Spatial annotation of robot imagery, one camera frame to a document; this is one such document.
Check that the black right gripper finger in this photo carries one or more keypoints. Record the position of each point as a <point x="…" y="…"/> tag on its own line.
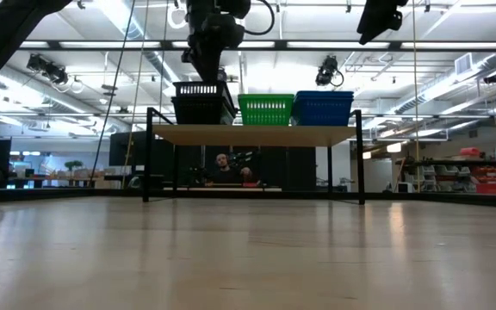
<point x="379" y="26"/>
<point x="365" y="28"/>

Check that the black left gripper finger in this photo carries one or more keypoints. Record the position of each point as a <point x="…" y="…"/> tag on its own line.
<point x="204" y="69"/>
<point x="216" y="69"/>

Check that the green plastic basket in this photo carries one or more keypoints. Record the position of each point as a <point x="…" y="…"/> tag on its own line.
<point x="265" y="96"/>
<point x="265" y="119"/>

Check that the blue plastic basket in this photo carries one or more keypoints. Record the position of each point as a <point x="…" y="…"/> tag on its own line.
<point x="322" y="114"/>
<point x="323" y="93"/>

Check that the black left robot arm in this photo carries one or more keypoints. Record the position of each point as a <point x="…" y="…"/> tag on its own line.
<point x="7" y="30"/>

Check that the wooden shelf with black legs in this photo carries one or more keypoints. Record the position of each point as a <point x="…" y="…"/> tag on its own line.
<point x="252" y="135"/>

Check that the black ceiling spotlight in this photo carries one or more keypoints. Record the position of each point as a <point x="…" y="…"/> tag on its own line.
<point x="54" y="74"/>
<point x="326" y="71"/>

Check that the white air vent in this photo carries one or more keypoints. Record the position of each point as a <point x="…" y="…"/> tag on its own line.
<point x="463" y="63"/>

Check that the person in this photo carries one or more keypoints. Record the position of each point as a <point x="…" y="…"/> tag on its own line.
<point x="223" y="163"/>

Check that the black background panel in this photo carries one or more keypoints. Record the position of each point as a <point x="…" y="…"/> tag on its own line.
<point x="127" y="150"/>

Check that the orange red object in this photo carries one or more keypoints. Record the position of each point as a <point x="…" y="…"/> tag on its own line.
<point x="250" y="184"/>

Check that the black ceiling speaker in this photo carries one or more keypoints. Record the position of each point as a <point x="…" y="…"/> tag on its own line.
<point x="493" y="78"/>

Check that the black room divider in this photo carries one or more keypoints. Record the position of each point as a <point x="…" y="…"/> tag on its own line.
<point x="299" y="168"/>

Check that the small potted plant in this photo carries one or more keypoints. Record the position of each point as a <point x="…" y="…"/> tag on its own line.
<point x="73" y="164"/>

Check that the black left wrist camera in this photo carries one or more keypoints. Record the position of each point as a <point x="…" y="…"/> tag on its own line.
<point x="233" y="32"/>

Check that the black overhead frame beam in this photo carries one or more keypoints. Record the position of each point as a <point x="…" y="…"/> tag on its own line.
<point x="166" y="45"/>

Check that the black aluminium table frame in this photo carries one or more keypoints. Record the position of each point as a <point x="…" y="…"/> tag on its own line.
<point x="80" y="194"/>

